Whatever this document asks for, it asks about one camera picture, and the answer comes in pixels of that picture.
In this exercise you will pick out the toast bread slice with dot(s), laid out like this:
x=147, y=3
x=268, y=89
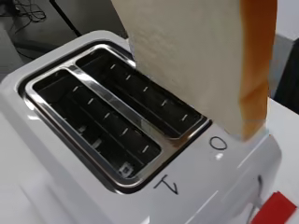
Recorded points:
x=193, y=56

